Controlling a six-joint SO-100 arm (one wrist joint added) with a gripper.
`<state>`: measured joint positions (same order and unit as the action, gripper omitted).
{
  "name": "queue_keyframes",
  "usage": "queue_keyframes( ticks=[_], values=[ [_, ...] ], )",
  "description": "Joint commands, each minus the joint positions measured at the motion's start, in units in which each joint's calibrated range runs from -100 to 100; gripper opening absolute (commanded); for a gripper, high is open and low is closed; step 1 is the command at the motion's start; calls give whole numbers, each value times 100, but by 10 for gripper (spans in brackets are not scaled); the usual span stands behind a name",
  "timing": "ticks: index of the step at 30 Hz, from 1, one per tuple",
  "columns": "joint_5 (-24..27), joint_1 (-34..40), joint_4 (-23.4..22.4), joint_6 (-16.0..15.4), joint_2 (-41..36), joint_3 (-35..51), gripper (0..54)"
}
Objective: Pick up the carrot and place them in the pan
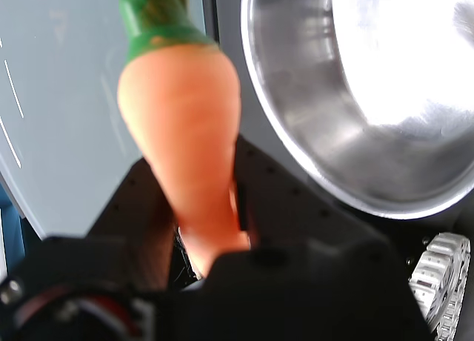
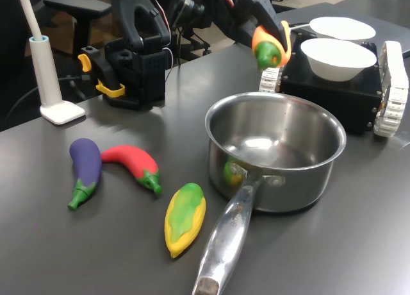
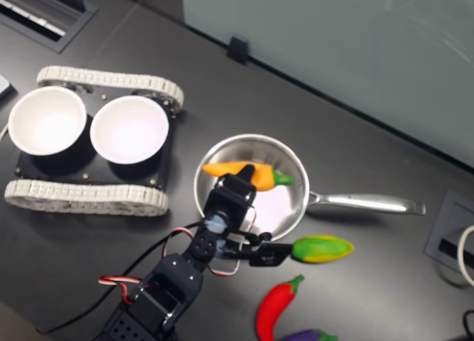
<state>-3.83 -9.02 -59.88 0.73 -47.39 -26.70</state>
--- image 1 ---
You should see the orange toy carrot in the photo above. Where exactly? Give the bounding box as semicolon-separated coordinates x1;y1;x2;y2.
117;0;256;279

